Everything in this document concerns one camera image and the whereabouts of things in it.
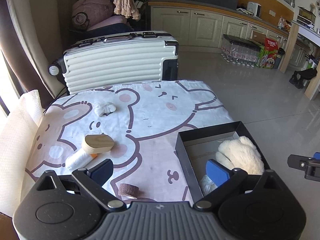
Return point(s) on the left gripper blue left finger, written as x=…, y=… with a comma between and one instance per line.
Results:
x=102, y=172

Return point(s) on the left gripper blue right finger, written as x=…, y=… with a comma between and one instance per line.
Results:
x=217, y=172

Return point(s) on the white yarn bundle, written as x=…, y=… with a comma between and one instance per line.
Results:
x=207, y=185

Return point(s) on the plastic film roll orange end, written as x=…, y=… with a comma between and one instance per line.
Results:
x=79, y=160

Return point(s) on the oval wooden block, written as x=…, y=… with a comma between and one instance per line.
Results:
x=97, y=144

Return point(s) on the brown bandage tape roll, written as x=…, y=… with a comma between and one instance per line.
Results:
x=128, y=191

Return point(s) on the fluffy cream mitten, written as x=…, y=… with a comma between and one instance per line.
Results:
x=240, y=153

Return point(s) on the white cloth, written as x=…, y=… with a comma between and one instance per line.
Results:
x=104, y=108

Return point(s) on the black cardboard box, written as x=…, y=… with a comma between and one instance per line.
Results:
x=195, y=147

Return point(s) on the cartoon bear bedsheet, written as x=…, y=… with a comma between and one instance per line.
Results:
x=144, y=128

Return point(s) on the red green carton box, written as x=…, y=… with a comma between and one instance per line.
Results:
x=268, y=53

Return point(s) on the pack of water bottles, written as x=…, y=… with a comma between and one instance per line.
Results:
x=241, y=51

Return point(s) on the white ribbed suitcase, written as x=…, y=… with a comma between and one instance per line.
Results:
x=115, y=59

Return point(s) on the wooden table leg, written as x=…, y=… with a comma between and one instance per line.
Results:
x=291, y=41

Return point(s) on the cream kitchen cabinets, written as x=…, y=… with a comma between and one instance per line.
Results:
x=202, y=26

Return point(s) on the pink bedding bundle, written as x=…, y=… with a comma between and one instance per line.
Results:
x=96, y=17

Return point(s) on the white toaster appliance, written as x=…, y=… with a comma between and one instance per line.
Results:
x=255, y=8

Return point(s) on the brown curtain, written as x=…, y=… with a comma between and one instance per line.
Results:
x=31, y=41

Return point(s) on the pink fringed tassel cloth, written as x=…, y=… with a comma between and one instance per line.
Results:
x=126, y=8

